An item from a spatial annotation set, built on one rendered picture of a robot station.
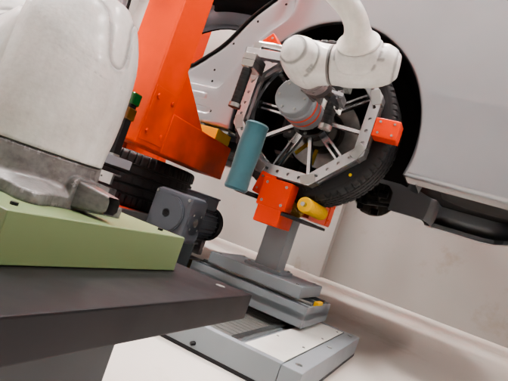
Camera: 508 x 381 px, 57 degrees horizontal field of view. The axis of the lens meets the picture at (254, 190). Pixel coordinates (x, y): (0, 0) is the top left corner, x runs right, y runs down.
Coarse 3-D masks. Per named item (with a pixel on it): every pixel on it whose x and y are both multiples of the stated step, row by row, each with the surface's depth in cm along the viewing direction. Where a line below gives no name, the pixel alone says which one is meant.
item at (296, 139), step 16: (272, 80) 193; (272, 96) 201; (368, 96) 178; (256, 112) 194; (272, 112) 193; (272, 128) 212; (288, 128) 189; (336, 128) 181; (352, 128) 179; (272, 144) 212; (288, 144) 187; (272, 160) 198
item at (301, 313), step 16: (208, 272) 182; (224, 272) 185; (240, 288) 175; (256, 288) 173; (256, 304) 172; (272, 304) 170; (288, 304) 167; (304, 304) 171; (320, 304) 180; (288, 320) 166; (304, 320) 165; (320, 320) 188
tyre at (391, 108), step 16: (384, 96) 174; (384, 112) 173; (400, 112) 186; (384, 144) 171; (368, 160) 172; (384, 160) 176; (256, 176) 188; (336, 176) 175; (352, 176) 173; (368, 176) 173; (384, 176) 190; (304, 192) 179; (320, 192) 177; (336, 192) 175; (352, 192) 180
